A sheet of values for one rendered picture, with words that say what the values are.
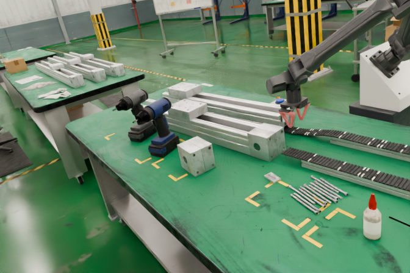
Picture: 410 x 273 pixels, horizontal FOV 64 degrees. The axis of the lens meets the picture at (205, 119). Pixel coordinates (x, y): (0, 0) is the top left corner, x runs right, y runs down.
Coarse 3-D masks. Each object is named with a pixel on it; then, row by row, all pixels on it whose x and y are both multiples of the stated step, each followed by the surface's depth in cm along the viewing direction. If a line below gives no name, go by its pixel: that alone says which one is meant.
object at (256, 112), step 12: (168, 96) 185; (204, 96) 173; (216, 96) 167; (216, 108) 158; (228, 108) 152; (240, 108) 146; (252, 108) 143; (264, 108) 145; (276, 108) 140; (288, 108) 136; (252, 120) 145; (264, 120) 138; (276, 120) 134; (288, 120) 137
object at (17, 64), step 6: (402, 18) 520; (396, 24) 533; (390, 30) 534; (6, 60) 426; (12, 60) 415; (18, 60) 413; (6, 66) 418; (12, 66) 410; (18, 66) 414; (24, 66) 418; (12, 72) 411; (18, 72) 415; (72, 108) 418
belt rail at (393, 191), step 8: (312, 168) 108; (320, 168) 106; (328, 168) 103; (336, 176) 102; (344, 176) 100; (352, 176) 98; (360, 184) 97; (368, 184) 95; (376, 184) 93; (384, 192) 92; (392, 192) 90; (400, 192) 89; (408, 192) 87
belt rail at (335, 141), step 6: (330, 138) 121; (336, 138) 119; (342, 144) 118; (348, 144) 116; (354, 144) 115; (360, 144) 113; (366, 150) 112; (372, 150) 111; (378, 150) 110; (384, 150) 107; (390, 156) 107; (396, 156) 105; (402, 156) 105; (408, 156) 102
